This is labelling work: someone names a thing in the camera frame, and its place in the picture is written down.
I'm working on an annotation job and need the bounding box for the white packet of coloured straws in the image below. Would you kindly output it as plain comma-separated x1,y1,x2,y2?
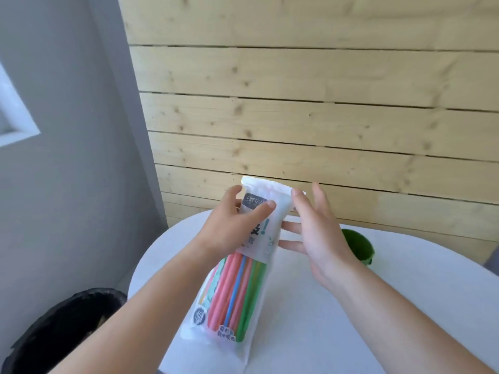
180,176,306,374

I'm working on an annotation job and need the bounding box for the person's right forearm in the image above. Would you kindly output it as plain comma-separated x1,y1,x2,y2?
331,259,496,374

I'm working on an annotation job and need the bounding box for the green cup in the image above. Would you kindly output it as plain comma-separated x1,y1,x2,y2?
342,228,376,266

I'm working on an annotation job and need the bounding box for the black bin with bag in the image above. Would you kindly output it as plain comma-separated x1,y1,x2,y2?
0,288,128,374

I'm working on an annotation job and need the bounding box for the person's right hand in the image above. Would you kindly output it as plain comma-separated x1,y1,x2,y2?
278,182,361,289

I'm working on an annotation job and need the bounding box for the person's left forearm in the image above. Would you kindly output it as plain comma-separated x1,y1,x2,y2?
49,241,231,374

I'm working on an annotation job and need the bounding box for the person's left hand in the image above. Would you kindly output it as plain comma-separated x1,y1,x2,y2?
198,185,277,257

